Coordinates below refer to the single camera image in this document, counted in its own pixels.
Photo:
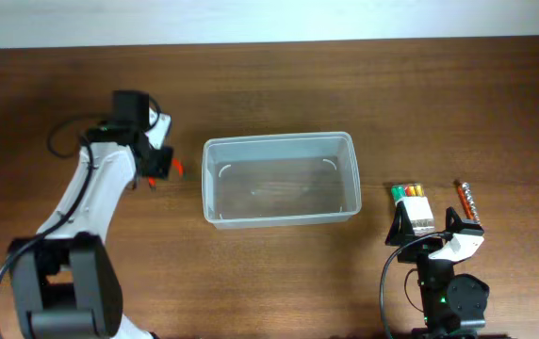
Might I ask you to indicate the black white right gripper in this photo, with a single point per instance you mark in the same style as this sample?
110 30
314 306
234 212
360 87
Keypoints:
422 250

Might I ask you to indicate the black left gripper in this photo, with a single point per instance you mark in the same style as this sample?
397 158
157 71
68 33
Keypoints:
159 163

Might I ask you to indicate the red handled cutting pliers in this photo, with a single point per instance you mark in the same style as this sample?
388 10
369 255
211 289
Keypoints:
177 167

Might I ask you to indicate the clear plastic storage box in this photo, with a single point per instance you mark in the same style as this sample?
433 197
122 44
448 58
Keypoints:
280 180

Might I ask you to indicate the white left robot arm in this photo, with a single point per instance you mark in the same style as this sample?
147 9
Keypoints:
62 280

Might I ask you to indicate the pack of AA batteries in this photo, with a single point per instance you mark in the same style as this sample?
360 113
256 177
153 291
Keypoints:
417 207

